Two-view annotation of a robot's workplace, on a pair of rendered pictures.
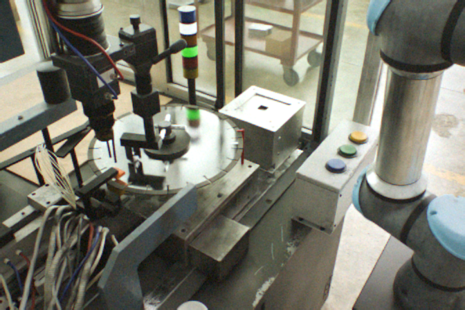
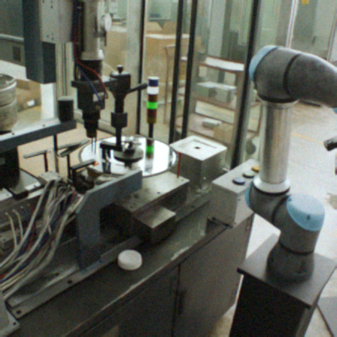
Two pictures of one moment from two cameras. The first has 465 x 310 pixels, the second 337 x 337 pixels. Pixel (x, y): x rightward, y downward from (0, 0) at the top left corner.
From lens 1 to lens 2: 0.35 m
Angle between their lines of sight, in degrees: 12
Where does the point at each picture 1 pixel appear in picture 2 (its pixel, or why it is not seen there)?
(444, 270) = (294, 238)
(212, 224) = (151, 209)
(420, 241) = (281, 220)
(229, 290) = (156, 250)
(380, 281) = (259, 256)
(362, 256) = not seen: hidden behind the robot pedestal
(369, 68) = not seen: hidden behind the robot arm
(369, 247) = not seen: hidden behind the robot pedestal
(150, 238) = (109, 193)
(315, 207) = (223, 207)
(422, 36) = (274, 80)
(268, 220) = (191, 217)
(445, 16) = (284, 68)
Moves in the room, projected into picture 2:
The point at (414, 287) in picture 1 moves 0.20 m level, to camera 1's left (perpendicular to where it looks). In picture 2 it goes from (277, 254) to (212, 248)
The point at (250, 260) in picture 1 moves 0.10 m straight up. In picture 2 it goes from (174, 236) to (176, 211)
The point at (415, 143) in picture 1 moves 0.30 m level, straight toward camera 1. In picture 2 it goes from (279, 153) to (238, 195)
